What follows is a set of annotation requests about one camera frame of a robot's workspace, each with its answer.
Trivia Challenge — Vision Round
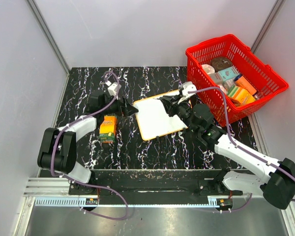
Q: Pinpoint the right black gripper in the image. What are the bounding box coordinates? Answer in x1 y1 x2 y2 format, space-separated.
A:
160 93 199 134

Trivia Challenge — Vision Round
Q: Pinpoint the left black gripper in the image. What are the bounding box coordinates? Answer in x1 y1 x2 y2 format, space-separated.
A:
101 93 138 118

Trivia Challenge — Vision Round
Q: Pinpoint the yellow framed whiteboard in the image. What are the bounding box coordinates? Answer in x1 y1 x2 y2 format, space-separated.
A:
133 90 187 141

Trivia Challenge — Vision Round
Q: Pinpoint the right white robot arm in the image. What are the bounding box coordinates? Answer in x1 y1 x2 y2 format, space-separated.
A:
160 95 295 209

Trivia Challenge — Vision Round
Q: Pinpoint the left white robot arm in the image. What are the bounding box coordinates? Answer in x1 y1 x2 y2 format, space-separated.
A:
37 90 138 195

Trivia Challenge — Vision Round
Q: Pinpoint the orange sponge package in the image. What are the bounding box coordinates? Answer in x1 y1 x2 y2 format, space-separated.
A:
99 116 117 143

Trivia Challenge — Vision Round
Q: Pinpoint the pink round container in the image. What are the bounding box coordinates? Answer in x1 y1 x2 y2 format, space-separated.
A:
202 64 215 75

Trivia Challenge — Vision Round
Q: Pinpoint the brown round lid container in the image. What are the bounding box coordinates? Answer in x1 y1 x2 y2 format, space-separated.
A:
210 57 233 72

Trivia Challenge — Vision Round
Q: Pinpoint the teal box in basket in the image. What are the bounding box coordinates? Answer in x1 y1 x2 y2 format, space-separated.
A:
217 66 239 82

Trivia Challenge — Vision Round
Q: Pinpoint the yellow sponge pack in basket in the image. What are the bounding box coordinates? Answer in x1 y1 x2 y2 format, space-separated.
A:
227 85 256 105

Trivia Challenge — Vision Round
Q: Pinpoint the red plastic shopping basket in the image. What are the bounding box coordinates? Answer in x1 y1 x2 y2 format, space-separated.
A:
185 34 289 126

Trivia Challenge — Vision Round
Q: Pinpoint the orange bottle blue cap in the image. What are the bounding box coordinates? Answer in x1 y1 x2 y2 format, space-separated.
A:
234 74 257 95

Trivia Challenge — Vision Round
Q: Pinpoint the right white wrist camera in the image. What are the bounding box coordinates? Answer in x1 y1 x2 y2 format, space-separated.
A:
178 82 197 104

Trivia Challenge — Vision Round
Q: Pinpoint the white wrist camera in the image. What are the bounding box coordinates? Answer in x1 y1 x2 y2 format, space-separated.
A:
105 81 121 97
178 82 197 104

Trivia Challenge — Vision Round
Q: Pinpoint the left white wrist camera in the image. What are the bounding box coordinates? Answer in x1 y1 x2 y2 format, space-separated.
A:
105 81 121 97

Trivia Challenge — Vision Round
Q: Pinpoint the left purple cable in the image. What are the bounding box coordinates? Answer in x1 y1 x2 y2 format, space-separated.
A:
50 71 130 220

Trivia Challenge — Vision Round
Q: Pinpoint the purple cable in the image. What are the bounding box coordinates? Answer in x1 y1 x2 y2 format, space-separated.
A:
186 86 295 213
50 71 130 220

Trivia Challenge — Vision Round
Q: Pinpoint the aluminium front rail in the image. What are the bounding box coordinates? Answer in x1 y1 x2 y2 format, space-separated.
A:
23 178 292 208

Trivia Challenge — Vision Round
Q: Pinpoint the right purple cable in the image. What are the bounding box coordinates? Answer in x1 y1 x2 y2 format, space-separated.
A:
186 86 295 213

